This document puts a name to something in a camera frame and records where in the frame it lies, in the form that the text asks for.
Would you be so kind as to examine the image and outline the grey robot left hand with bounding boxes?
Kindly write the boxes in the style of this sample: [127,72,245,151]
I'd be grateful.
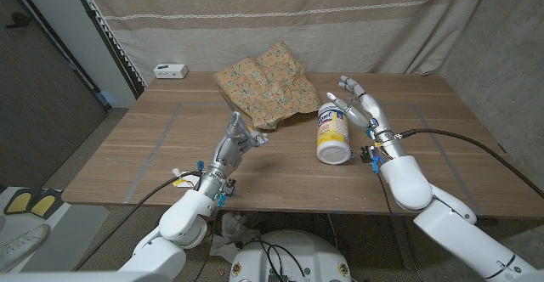
[197,111,269,199]

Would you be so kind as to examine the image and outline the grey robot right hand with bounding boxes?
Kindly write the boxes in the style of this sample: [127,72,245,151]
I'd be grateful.
[326,75,407,161]

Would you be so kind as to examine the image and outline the grey scissors with tan grips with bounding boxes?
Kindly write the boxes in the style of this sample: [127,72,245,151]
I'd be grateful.
[218,89,256,147]

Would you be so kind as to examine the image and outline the crumpled white paper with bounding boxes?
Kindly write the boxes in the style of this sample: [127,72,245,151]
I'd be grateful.
[210,211,261,260]

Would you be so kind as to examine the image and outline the white yellow wipes canister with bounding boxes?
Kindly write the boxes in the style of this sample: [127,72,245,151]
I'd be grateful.
[315,101,353,166]

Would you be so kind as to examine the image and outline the floral patterned cloth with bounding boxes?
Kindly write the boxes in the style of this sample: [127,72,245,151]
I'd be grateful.
[214,40,323,130]

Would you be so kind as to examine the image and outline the white power strip box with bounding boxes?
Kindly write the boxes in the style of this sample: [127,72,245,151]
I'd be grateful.
[153,63,190,80]

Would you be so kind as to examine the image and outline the beige striped curtain backdrop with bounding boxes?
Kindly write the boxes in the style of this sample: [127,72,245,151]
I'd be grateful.
[78,0,494,76]

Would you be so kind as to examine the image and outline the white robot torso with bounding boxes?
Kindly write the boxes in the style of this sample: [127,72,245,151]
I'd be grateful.
[229,229,352,282]

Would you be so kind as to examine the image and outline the metal table leg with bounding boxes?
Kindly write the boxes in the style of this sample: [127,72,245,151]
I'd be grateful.
[388,216,417,271]

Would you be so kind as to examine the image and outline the yellow black foot pad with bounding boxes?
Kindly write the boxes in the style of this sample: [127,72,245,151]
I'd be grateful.
[36,190,64,219]
[3,188,37,216]

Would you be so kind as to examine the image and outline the dark grey door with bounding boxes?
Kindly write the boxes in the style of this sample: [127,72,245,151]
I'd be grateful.
[0,0,108,189]

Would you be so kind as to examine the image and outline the white sneaker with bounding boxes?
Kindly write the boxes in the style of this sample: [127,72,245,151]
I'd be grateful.
[0,223,52,270]

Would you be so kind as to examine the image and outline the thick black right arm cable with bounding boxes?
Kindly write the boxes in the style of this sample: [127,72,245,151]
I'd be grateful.
[394,128,544,200]

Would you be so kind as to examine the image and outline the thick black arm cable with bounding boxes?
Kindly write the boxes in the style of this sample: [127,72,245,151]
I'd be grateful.
[394,128,544,200]
[74,170,203,271]

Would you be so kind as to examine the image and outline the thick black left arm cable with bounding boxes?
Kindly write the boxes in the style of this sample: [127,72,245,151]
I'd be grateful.
[74,170,203,271]

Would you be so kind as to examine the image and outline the perforated metal rail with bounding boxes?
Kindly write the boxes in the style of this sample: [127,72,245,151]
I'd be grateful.
[67,0,148,100]

